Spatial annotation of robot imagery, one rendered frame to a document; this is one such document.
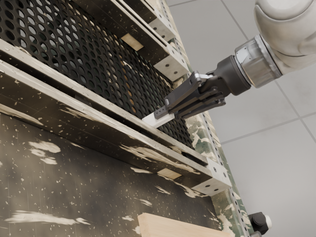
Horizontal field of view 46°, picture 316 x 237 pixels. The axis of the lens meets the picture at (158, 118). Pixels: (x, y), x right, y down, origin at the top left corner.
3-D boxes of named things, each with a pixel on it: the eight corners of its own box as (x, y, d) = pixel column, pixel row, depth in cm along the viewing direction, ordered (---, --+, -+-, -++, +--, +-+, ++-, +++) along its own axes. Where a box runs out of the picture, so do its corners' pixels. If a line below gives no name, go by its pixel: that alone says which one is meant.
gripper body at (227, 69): (244, 65, 77) (206, 87, 80) (228, 45, 70) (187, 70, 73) (257, 93, 73) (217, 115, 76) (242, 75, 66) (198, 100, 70)
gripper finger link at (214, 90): (219, 91, 72) (216, 89, 71) (171, 117, 76) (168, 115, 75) (213, 76, 74) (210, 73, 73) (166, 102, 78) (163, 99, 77)
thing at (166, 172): (173, 179, 90) (183, 175, 89) (155, 172, 84) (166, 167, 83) (169, 169, 92) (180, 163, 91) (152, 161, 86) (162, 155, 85)
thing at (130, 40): (136, 51, 113) (144, 46, 112) (120, 38, 107) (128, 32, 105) (134, 44, 114) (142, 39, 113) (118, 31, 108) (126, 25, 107)
